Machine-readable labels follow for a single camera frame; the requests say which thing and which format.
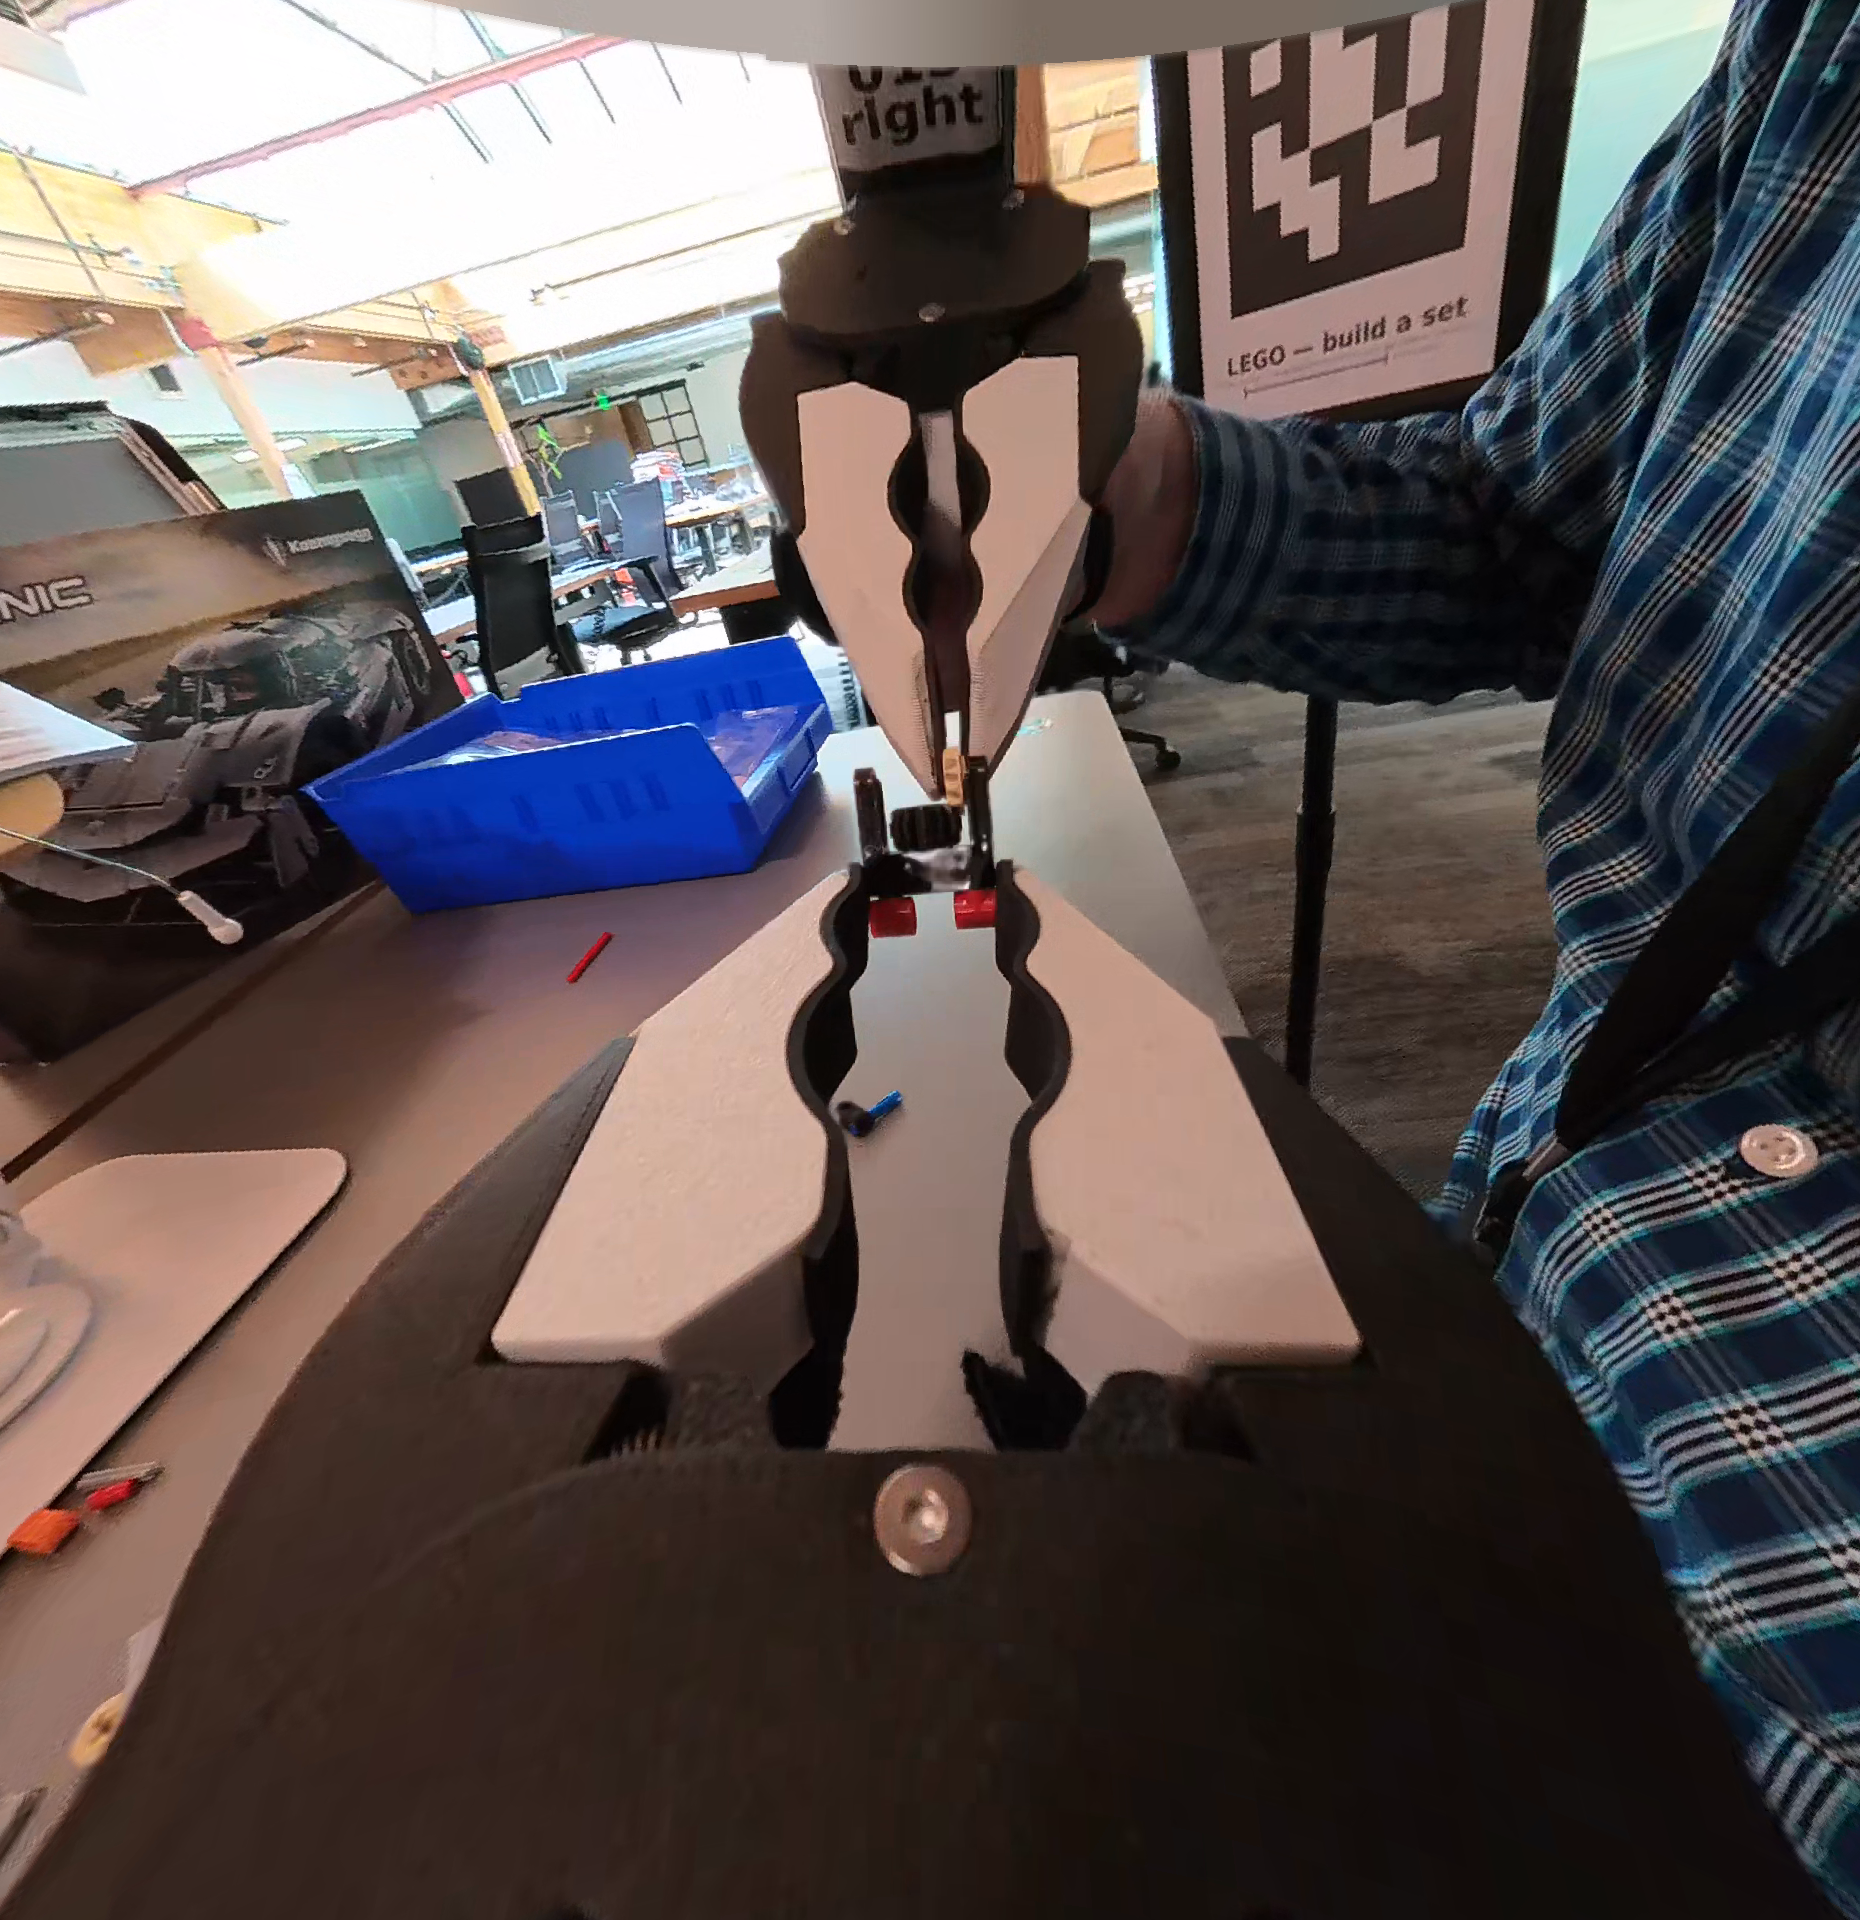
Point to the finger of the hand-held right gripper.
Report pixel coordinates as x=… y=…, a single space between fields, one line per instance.
x=855 y=510
x=1039 y=510

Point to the heap of clear plastic bags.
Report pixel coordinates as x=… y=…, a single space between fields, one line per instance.
x=751 y=751

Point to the white book stand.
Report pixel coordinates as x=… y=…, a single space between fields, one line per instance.
x=194 y=1244

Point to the black car print box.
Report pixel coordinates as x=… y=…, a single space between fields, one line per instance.
x=240 y=674

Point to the black office chair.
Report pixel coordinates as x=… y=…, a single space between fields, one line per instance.
x=1133 y=742
x=519 y=600
x=640 y=525

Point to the scatter of small lego pieces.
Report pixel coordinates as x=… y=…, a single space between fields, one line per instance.
x=45 y=1532

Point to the white instruction booklet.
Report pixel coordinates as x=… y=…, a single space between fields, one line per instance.
x=30 y=734

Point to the large grey framed panel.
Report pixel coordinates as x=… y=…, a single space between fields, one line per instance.
x=75 y=481

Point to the printed marker sign on stand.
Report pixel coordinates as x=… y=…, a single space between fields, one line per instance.
x=1350 y=151

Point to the black connector with blue pin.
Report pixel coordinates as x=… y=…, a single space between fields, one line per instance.
x=879 y=1111

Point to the person's right hand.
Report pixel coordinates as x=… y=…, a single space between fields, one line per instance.
x=1155 y=510

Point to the wooden office desk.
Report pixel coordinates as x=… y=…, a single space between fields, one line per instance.
x=720 y=579

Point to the thin red lego axle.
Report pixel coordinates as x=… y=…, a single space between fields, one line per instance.
x=590 y=956

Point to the person's right forearm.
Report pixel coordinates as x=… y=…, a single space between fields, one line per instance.
x=1365 y=525

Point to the blue plastic bin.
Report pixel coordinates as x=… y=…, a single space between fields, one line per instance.
x=571 y=811

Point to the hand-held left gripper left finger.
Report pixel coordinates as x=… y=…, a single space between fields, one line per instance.
x=674 y=1170

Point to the black lego frame red pins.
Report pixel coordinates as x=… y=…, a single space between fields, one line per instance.
x=919 y=830

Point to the small tan lego gear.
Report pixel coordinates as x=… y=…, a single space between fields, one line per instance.
x=955 y=775

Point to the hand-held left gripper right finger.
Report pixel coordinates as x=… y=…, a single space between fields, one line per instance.
x=1184 y=1185

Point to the person's plaid shirt torso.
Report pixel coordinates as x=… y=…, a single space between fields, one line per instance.
x=1694 y=1424

